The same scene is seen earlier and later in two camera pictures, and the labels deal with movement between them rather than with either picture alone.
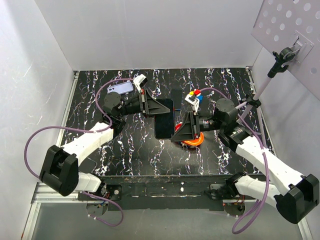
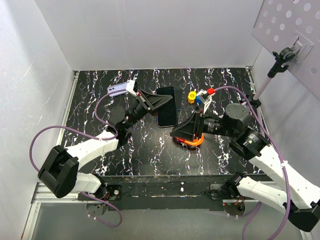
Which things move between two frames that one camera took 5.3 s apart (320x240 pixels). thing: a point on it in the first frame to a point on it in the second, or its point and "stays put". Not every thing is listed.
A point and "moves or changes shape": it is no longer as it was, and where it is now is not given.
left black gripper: (149, 105) to (153, 101)
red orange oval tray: (193, 142) stays put
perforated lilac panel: (294, 24) stays put
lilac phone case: (121, 88) stays put
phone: (164, 123) moves or changes shape
